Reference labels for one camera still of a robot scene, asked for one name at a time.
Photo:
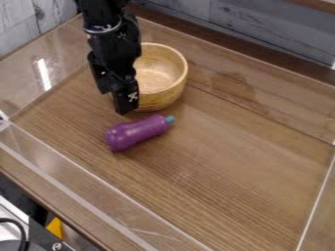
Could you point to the yellow black equipment base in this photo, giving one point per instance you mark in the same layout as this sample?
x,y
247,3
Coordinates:
x,y
51,235

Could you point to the brown wooden bowl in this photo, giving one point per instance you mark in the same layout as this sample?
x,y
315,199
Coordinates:
x,y
161,73

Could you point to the purple toy eggplant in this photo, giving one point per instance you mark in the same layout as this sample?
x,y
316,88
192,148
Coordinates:
x,y
124,135

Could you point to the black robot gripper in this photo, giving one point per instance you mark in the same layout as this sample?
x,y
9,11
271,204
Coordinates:
x,y
112,29

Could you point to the clear acrylic tray wall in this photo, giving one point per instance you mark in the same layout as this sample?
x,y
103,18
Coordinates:
x,y
119,202

